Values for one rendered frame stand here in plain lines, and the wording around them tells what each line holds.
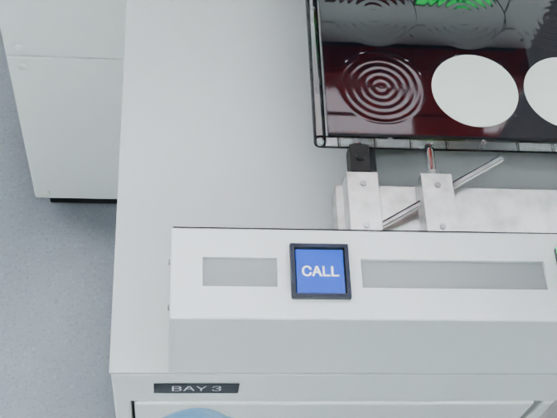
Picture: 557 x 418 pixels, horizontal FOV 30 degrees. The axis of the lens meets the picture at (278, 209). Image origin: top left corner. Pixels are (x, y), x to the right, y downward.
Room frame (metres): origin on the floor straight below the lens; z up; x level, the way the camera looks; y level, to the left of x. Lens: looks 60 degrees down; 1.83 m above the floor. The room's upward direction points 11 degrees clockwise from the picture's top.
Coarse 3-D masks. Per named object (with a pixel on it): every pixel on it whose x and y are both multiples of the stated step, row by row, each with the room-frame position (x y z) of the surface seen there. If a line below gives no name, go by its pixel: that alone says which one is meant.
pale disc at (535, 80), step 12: (552, 60) 0.81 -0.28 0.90; (528, 72) 0.78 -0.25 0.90; (540, 72) 0.78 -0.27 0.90; (552, 72) 0.79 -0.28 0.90; (528, 84) 0.76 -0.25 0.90; (540, 84) 0.77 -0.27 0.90; (552, 84) 0.77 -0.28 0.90; (528, 96) 0.75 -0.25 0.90; (540, 96) 0.75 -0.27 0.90; (552, 96) 0.75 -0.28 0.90; (540, 108) 0.73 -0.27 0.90; (552, 108) 0.74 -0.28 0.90; (552, 120) 0.72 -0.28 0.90
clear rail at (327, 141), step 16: (336, 144) 0.63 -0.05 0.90; (384, 144) 0.64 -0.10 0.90; (400, 144) 0.65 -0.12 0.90; (416, 144) 0.65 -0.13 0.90; (432, 144) 0.65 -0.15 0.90; (448, 144) 0.66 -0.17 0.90; (464, 144) 0.66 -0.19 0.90; (480, 144) 0.67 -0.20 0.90; (496, 144) 0.67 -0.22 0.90; (512, 144) 0.67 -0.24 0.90; (528, 144) 0.68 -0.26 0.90; (544, 144) 0.68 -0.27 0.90
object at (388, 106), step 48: (336, 0) 0.83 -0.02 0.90; (384, 0) 0.85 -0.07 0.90; (432, 0) 0.86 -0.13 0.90; (480, 0) 0.88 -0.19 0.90; (528, 0) 0.89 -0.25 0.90; (336, 48) 0.76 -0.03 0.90; (384, 48) 0.77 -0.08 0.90; (432, 48) 0.79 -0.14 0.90; (480, 48) 0.80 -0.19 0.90; (528, 48) 0.82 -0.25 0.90; (336, 96) 0.69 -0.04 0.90; (384, 96) 0.71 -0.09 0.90; (432, 96) 0.72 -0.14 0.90
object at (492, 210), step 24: (336, 192) 0.58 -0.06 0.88; (384, 192) 0.59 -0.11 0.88; (408, 192) 0.60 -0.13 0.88; (456, 192) 0.61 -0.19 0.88; (480, 192) 0.62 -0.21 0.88; (504, 192) 0.63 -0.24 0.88; (528, 192) 0.63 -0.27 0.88; (552, 192) 0.64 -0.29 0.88; (336, 216) 0.56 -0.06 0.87; (384, 216) 0.57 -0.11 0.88; (408, 216) 0.57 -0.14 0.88; (480, 216) 0.59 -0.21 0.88; (504, 216) 0.59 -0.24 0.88; (528, 216) 0.60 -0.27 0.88; (552, 216) 0.61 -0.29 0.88
